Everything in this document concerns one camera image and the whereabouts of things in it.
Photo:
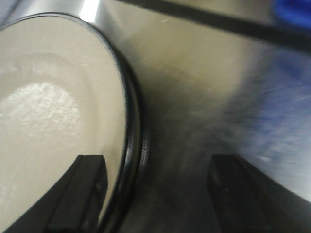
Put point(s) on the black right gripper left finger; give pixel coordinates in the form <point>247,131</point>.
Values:
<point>73,204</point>

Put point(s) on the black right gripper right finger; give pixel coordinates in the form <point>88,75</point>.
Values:
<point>248,201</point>

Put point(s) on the beige plate black rim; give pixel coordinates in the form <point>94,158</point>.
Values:
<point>64,92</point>

